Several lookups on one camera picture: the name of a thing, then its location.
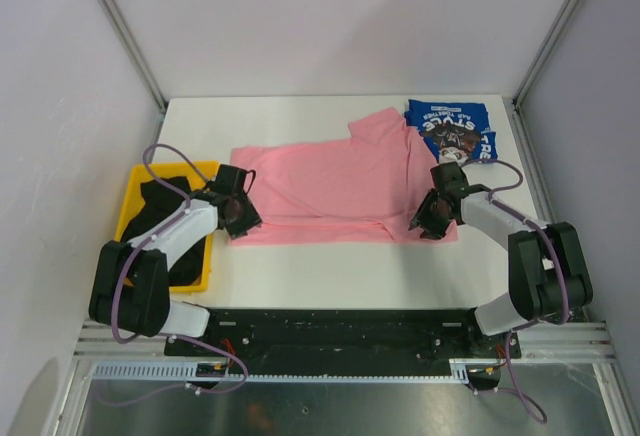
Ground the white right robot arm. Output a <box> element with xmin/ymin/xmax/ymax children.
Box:
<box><xmin>409</xmin><ymin>159</ymin><xmax>594</xmax><ymax>357</ymax></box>

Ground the folded blue printed t-shirt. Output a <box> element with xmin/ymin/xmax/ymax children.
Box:
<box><xmin>404</xmin><ymin>99</ymin><xmax>498</xmax><ymax>165</ymax></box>

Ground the aluminium frame post right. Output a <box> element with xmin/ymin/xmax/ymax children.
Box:
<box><xmin>512</xmin><ymin>0</ymin><xmax>586</xmax><ymax>109</ymax></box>

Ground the aluminium frame post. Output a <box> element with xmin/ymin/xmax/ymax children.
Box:
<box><xmin>512</xmin><ymin>0</ymin><xmax>586</xmax><ymax>109</ymax></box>
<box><xmin>97</xmin><ymin>0</ymin><xmax>168</xmax><ymax>114</ymax></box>

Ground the aluminium frame post left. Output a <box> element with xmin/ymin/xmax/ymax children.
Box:
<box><xmin>97</xmin><ymin>0</ymin><xmax>168</xmax><ymax>114</ymax></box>

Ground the black t-shirt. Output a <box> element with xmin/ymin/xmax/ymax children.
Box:
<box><xmin>120</xmin><ymin>180</ymin><xmax>206</xmax><ymax>287</ymax></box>

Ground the yellow plastic bin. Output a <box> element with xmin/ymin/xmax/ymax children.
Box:
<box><xmin>114</xmin><ymin>161</ymin><xmax>219</xmax><ymax>294</ymax></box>

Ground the aluminium side rail right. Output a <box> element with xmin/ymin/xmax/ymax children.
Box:
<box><xmin>503</xmin><ymin>98</ymin><xmax>558</xmax><ymax>222</ymax></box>

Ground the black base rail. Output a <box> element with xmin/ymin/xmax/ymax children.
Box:
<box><xmin>164</xmin><ymin>309</ymin><xmax>521</xmax><ymax>367</ymax></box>

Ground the pink t-shirt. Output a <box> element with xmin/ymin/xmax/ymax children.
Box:
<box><xmin>231</xmin><ymin>108</ymin><xmax>437</xmax><ymax>247</ymax></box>

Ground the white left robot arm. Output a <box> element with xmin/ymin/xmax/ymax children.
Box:
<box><xmin>88</xmin><ymin>164</ymin><xmax>262</xmax><ymax>356</ymax></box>

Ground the white slotted cable duct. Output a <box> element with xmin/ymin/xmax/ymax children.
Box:
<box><xmin>92</xmin><ymin>359</ymin><xmax>501</xmax><ymax>384</ymax></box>

